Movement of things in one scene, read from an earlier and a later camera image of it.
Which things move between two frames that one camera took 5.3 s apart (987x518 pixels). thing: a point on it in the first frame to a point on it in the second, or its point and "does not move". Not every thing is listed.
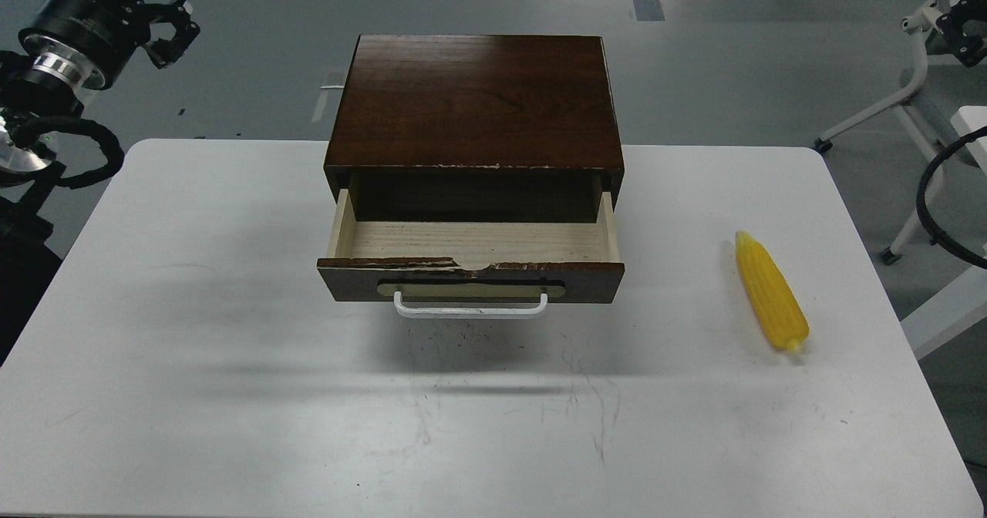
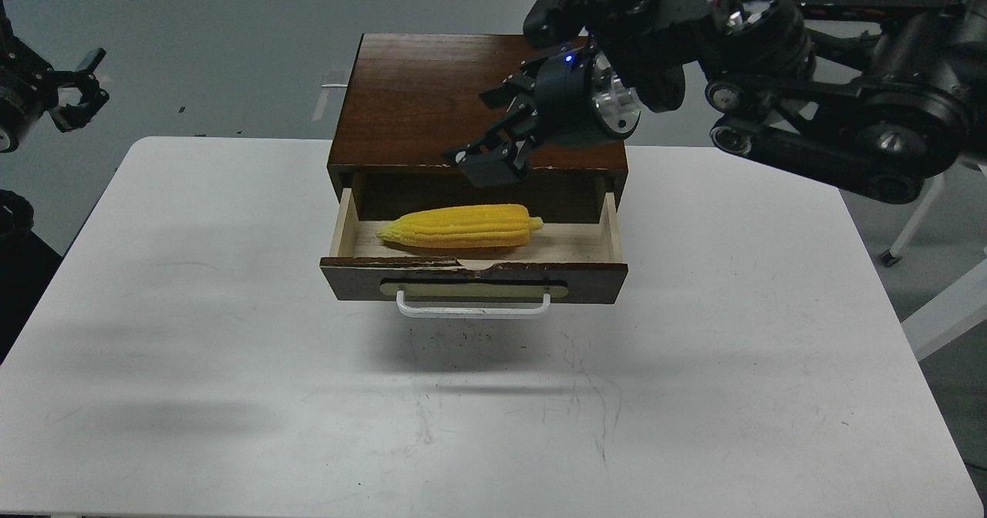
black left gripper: (92, 24) to (28, 89)
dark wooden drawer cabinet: (476, 129) does not move
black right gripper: (965, 28) to (576, 99)
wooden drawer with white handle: (469, 269) does not move
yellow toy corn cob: (776, 302) to (480, 226)
